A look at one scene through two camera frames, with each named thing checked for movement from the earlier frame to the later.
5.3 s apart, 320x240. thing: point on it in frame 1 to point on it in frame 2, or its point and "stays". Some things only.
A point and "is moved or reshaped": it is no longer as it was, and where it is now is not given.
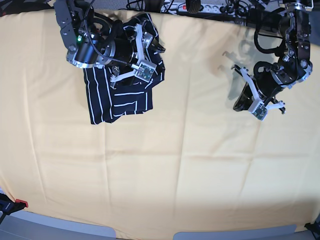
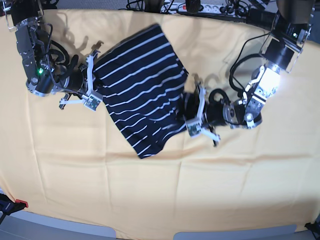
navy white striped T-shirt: (108, 100) is moved or reshaped
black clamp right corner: (315, 229) stays
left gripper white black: (132, 51) to (73, 80)
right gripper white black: (266, 85) to (213, 114)
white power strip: (205, 8) stays
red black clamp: (8, 206) stays
